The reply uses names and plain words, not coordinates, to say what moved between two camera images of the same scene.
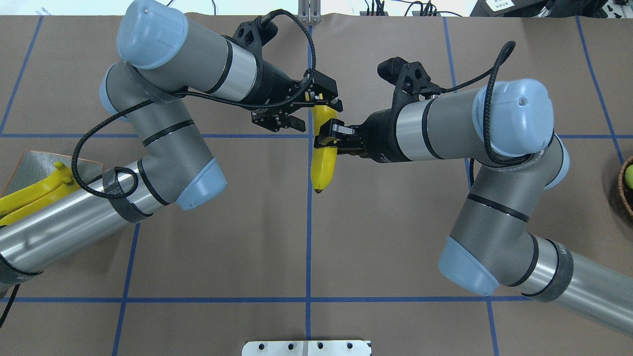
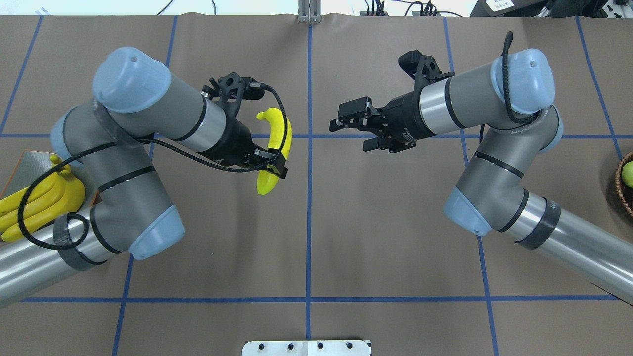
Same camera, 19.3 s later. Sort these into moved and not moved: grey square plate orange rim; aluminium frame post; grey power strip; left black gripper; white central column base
Moved: left black gripper
Not moved: aluminium frame post; white central column base; grey power strip; grey square plate orange rim
